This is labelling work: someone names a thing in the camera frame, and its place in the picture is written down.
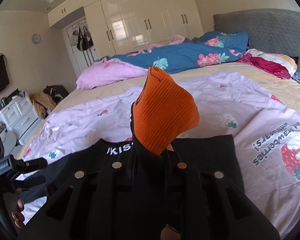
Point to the pink strawberry print quilt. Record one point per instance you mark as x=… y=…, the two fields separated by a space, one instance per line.
x=271 y=180

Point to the blue floral duvet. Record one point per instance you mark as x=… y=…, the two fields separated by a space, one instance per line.
x=211 y=49

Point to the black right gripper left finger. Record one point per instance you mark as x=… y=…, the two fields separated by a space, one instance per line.
x=87 y=206

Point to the right hand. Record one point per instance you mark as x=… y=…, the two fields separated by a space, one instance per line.
x=169 y=233

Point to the white drawer cabinet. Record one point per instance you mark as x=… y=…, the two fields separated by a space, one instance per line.
x=20 y=117

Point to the round wall clock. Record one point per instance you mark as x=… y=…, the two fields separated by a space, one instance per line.
x=35 y=38

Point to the black IKISS long-sleeve shirt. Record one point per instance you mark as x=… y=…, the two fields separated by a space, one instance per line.
x=162 y=111

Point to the tan fuzzy garment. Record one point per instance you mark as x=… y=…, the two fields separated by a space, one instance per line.
x=43 y=104

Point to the white door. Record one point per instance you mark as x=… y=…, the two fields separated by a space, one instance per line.
x=80 y=59

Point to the grey quilted headboard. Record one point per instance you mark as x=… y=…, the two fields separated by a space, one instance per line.
x=269 y=30

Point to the red and cream pillow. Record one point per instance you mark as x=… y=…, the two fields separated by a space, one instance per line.
x=278 y=65

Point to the black bag on floor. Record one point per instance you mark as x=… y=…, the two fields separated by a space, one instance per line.
x=57 y=92

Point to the hanging bags on door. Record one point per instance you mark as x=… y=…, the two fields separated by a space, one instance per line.
x=81 y=38

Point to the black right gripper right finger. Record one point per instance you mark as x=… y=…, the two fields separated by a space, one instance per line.
x=210 y=206

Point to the left hand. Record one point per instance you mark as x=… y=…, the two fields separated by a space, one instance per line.
x=11 y=207

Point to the cream glossy wardrobe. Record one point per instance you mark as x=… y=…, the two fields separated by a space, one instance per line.
x=121 y=26

